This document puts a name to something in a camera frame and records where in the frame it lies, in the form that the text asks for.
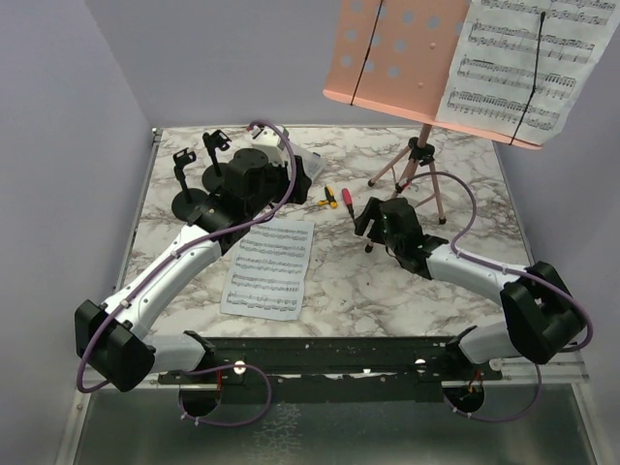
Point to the sheet music page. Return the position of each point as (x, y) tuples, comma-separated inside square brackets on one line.
[(268, 269), (519, 66)]

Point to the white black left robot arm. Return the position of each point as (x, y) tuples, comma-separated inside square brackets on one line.
[(112, 337)]

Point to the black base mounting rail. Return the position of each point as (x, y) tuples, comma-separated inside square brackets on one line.
[(327, 370)]

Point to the red handled screwdriver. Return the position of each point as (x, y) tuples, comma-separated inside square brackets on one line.
[(348, 201)]

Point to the pink tripod music stand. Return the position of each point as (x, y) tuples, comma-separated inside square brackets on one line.
[(394, 57)]

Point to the black stand holding white microphone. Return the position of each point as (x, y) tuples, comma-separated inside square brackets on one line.
[(184, 203)]

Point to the black round microphone stand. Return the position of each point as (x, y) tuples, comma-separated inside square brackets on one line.
[(213, 176)]

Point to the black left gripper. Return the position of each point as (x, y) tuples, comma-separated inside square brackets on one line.
[(301, 184)]

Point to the clear plastic screw box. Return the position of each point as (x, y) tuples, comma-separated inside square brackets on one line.
[(313, 163)]

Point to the yellow black T-handle tool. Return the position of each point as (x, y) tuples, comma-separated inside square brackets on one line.
[(324, 197)]

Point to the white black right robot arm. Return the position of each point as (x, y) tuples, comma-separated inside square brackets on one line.
[(540, 321)]

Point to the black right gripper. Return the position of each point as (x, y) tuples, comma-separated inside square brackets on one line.
[(370, 211)]

